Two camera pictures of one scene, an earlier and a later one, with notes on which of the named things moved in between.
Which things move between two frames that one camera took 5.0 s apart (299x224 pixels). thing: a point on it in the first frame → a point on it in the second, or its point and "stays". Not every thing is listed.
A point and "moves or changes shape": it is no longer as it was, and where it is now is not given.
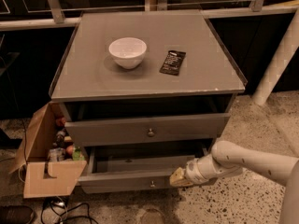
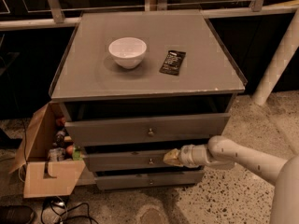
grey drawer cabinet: [143, 93] stays
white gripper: [191, 172] → [186, 157]
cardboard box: [43, 177] stays
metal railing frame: [158, 1] stays
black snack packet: [172, 63] stays
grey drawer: [137, 168] moves or changes shape
